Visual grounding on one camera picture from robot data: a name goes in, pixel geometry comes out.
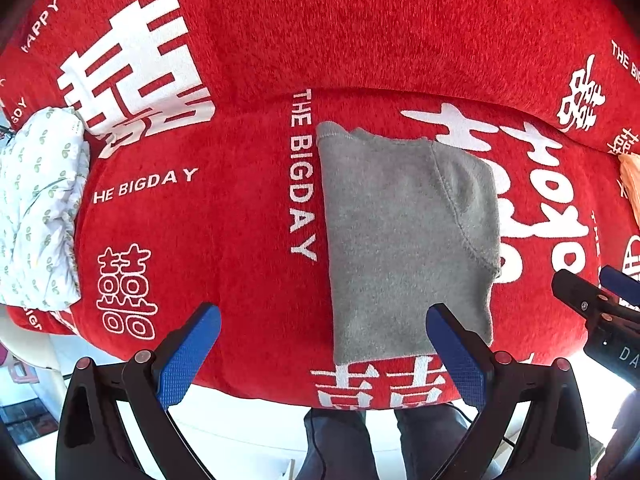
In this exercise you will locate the person's leg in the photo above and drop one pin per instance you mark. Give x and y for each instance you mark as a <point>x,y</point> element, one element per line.
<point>340,450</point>
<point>430,440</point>

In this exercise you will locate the red printed blanket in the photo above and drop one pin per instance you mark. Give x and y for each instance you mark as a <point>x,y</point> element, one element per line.
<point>350,35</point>

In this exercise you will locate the white leaf-patterned cloth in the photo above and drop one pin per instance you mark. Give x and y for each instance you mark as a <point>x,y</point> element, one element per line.
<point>40,200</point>

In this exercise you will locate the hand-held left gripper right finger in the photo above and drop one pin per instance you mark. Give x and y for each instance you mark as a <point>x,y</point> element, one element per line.
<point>457,355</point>

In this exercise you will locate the person's right leg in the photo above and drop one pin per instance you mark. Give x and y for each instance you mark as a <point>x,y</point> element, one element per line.
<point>430,440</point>

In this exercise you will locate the person's left leg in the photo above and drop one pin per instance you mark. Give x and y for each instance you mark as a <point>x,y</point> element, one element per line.
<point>340,450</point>

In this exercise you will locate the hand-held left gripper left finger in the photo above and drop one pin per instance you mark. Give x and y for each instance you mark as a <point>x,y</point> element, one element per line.
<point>190,355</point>

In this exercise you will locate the person's right forearm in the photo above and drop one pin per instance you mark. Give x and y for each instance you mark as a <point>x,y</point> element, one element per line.
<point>625,442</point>

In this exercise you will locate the orange cloth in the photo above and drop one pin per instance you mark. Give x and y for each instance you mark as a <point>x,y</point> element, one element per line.
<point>631,180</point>

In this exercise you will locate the grey knit sweater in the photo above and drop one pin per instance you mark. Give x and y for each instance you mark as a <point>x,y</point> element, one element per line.
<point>400,235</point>

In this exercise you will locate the red plastic stool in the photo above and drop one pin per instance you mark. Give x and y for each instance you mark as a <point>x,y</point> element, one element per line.
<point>20,371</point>

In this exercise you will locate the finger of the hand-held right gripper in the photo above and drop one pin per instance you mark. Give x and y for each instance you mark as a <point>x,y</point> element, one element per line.
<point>575,287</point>
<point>622,282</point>

